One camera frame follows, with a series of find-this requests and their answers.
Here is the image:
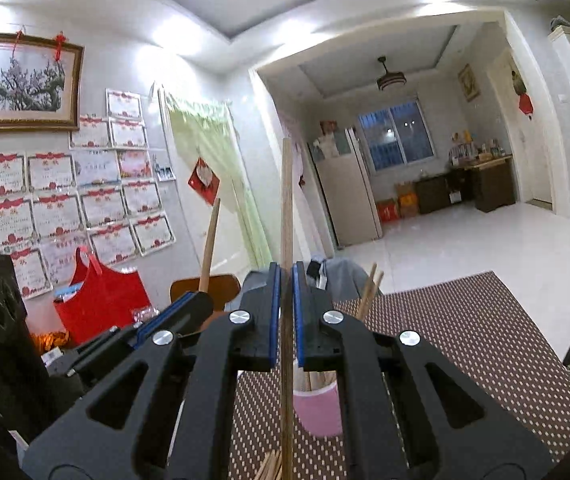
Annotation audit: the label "red cardboard box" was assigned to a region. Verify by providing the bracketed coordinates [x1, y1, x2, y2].
[375, 199, 400, 223]

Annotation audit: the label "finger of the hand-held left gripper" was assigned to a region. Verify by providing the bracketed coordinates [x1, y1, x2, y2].
[135, 290, 214, 337]
[67, 325, 158, 377]

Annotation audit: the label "brown polka dot table mat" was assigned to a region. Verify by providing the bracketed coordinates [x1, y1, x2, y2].
[227, 270, 570, 480]

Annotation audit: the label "white door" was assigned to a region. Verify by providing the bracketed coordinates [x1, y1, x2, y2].
[488, 50, 553, 206]

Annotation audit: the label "wall of award certificates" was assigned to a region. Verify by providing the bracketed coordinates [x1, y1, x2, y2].
[0, 89, 176, 301]

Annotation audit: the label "framed blossom painting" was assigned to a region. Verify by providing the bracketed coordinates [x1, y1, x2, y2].
[0, 32, 86, 133]

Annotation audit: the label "clear packet of pens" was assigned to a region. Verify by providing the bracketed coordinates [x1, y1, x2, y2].
[130, 307, 161, 326]

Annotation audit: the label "white refrigerator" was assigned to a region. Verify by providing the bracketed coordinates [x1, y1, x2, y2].
[310, 127, 383, 248]

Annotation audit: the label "clutter of desk items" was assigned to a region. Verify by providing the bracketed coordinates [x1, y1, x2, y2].
[448, 132, 511, 167]

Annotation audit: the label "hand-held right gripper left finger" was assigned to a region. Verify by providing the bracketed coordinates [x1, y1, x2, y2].
[24, 261, 282, 480]

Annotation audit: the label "window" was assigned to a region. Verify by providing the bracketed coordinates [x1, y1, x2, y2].
[357, 100, 436, 171]

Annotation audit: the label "orange snack wrappers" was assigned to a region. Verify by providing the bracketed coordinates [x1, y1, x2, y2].
[32, 330, 70, 356]

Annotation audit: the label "orange cardboard box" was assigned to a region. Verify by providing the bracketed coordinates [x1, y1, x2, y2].
[396, 182, 418, 218]

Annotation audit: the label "red diamond wall decoration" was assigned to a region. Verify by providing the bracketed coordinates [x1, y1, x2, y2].
[187, 157, 221, 206]

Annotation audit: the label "red tote bag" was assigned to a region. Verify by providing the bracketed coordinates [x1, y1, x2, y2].
[54, 247, 153, 346]

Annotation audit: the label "pink cup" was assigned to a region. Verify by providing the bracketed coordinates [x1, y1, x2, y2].
[292, 370, 343, 438]

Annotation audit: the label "bundle of wooden chopsticks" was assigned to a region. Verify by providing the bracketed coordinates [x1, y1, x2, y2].
[254, 450, 283, 480]

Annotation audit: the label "grey clothes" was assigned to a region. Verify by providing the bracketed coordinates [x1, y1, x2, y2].
[242, 257, 371, 306]

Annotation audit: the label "red door decoration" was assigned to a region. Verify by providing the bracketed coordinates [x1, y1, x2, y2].
[510, 70, 535, 120]

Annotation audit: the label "framed wall picture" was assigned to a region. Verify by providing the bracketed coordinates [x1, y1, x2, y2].
[458, 63, 481, 102]

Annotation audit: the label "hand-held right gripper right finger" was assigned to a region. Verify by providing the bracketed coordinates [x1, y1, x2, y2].
[292, 260, 553, 480]

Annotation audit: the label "wooden chair back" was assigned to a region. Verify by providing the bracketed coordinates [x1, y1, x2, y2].
[170, 274, 241, 311]

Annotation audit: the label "dark wooden desk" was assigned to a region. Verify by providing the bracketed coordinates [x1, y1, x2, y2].
[415, 156, 516, 214]

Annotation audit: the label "light green curtain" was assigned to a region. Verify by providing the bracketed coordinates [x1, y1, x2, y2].
[165, 92, 273, 271]

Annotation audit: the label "ceiling fan lamp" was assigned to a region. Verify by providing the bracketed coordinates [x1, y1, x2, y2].
[376, 56, 407, 92]

